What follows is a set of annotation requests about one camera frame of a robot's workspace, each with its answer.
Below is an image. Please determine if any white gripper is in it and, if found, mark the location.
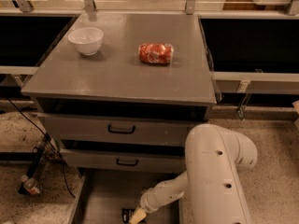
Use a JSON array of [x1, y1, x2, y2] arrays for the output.
[[129, 189, 163, 224]]

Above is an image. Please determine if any black rxbar chocolate bar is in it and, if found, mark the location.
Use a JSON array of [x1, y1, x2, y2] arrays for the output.
[[121, 208, 135, 224]]

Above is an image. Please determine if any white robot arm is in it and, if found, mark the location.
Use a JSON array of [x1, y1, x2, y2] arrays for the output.
[[129, 124, 258, 224]]

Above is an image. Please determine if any grey open bottom drawer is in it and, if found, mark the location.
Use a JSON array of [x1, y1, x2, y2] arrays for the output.
[[68, 169, 175, 224]]

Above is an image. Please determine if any grey middle drawer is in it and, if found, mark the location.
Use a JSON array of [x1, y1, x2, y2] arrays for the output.
[[61, 148, 186, 174]]

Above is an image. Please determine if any grey top drawer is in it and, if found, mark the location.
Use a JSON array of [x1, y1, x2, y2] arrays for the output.
[[38, 113, 195, 147]]

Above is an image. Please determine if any grey drawer cabinet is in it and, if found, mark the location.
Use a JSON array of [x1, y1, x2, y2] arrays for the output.
[[21, 12, 217, 185]]

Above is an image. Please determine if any plastic bottle on floor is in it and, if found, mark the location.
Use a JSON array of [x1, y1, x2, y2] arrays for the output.
[[21, 175, 42, 195]]

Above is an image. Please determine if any black stand on floor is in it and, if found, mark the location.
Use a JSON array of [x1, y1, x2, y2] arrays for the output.
[[18, 133, 50, 194]]

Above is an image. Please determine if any crushed red soda can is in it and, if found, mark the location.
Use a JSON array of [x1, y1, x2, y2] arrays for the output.
[[138, 43, 174, 64]]

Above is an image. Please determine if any white ceramic bowl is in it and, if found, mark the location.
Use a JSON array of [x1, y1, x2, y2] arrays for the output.
[[68, 27, 104, 56]]

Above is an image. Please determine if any black middle drawer handle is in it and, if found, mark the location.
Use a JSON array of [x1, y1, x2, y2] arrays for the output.
[[116, 159, 138, 167]]

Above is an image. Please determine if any black drawer handle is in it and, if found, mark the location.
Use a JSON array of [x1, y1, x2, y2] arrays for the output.
[[107, 124, 135, 134], [116, 159, 138, 167]]

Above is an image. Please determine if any black cable on floor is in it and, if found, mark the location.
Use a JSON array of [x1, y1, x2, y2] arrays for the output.
[[0, 91, 77, 200]]

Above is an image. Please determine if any black top drawer handle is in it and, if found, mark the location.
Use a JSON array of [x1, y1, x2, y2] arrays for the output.
[[107, 124, 135, 134]]

